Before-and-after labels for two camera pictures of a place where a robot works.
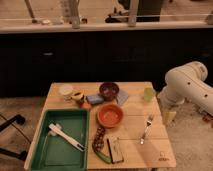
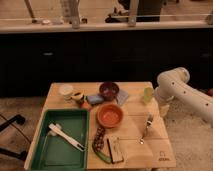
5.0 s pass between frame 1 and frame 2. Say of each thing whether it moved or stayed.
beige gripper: moved
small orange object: stayed
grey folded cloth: stayed
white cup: stayed
